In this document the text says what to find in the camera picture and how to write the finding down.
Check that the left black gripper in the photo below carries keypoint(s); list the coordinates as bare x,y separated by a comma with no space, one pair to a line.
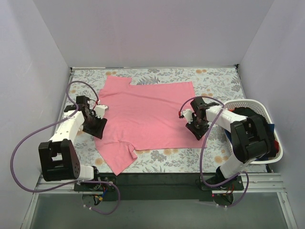
96,127

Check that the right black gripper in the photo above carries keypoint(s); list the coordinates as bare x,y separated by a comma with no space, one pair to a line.
197,129

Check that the pink t shirt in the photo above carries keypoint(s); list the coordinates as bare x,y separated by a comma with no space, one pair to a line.
142,117

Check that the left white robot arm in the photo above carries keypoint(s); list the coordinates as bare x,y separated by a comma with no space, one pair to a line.
58,157

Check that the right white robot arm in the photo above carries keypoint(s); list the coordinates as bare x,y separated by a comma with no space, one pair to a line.
217,114

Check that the floral tablecloth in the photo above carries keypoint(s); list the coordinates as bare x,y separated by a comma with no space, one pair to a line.
221,83

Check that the black garment in basket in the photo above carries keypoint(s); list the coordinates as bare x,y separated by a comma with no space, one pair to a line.
250,140

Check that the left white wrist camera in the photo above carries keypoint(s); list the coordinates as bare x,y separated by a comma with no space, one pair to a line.
100,110

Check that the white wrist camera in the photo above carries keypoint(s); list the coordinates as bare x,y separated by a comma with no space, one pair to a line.
187,114
100,110

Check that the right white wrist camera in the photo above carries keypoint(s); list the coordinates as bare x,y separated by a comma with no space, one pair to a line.
187,114

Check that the aluminium frame rail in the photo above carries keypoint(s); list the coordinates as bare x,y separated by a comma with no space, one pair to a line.
258,182

